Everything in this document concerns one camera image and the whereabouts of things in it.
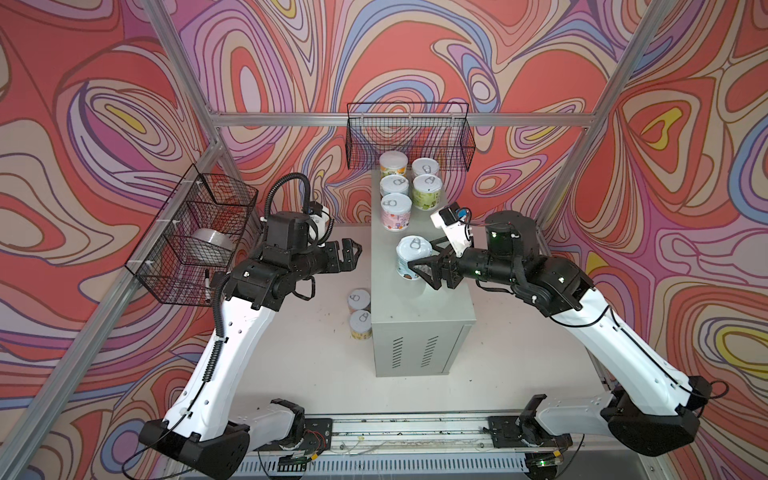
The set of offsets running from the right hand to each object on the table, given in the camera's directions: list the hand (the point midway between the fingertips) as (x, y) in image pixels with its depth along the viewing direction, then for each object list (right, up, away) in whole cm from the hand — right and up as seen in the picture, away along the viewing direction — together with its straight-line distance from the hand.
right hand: (424, 262), depth 61 cm
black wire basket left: (-59, +1, +6) cm, 60 cm away
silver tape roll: (-51, +5, +9) cm, 52 cm away
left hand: (-17, +3, +6) cm, 18 cm away
